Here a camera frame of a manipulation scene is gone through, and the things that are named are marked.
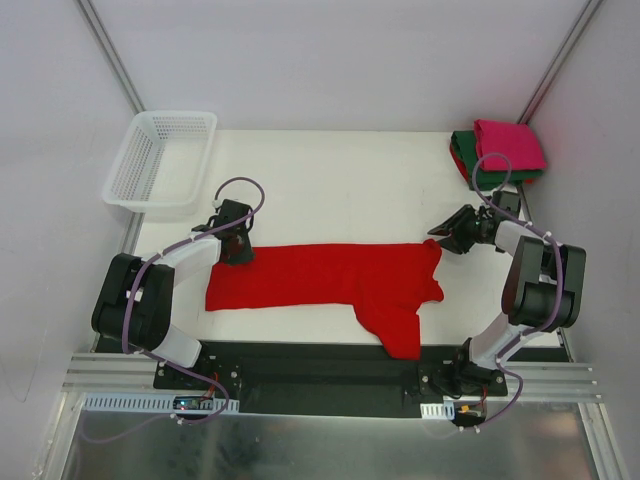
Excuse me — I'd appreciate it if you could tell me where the white plastic basket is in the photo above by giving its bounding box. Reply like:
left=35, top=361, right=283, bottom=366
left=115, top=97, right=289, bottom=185
left=102, top=110, right=218, bottom=216

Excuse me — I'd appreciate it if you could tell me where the left cable duct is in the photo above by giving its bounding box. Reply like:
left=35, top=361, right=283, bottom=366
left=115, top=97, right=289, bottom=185
left=84, top=393, right=240, bottom=416

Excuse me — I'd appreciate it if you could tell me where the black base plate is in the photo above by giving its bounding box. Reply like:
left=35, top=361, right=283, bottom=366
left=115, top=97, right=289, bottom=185
left=152, top=338, right=508, bottom=416

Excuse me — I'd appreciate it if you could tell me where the red folded t-shirt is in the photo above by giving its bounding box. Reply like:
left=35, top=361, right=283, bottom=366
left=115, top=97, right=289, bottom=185
left=449, top=144, right=469, bottom=183

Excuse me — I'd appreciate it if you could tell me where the red t-shirt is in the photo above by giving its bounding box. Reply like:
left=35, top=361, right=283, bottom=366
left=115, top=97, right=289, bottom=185
left=205, top=239, right=444, bottom=361
left=449, top=144, right=469, bottom=183

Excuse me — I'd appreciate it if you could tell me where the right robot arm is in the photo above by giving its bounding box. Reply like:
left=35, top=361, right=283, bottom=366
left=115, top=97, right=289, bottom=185
left=428, top=191, right=586, bottom=398

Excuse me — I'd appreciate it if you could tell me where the green folded t-shirt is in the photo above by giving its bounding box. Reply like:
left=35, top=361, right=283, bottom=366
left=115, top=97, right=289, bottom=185
left=450, top=130, right=544, bottom=191

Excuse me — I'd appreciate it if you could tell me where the right cable duct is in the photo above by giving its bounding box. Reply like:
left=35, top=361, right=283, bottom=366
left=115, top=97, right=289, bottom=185
left=420, top=401, right=455, bottom=421

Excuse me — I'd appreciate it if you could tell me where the cable duct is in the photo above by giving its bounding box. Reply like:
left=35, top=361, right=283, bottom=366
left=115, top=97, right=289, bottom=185
left=84, top=393, right=240, bottom=416
left=420, top=401, right=455, bottom=421

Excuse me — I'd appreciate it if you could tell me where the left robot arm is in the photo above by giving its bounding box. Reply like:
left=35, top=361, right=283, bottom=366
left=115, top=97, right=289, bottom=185
left=91, top=199, right=255, bottom=389

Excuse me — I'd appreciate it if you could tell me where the purple cable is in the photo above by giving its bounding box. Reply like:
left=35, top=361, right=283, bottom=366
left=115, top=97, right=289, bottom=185
left=422, top=152, right=564, bottom=436
left=79, top=176, right=267, bottom=444

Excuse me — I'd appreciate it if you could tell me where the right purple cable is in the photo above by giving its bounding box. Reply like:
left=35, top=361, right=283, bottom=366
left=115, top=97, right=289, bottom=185
left=422, top=152, right=564, bottom=436

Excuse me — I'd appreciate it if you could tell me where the pink folded t-shirt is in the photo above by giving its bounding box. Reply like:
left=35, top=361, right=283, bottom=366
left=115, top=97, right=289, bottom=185
left=473, top=119, right=547, bottom=172

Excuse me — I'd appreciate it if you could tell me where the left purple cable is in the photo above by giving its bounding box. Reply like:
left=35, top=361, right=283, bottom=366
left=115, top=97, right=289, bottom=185
left=79, top=176, right=267, bottom=444

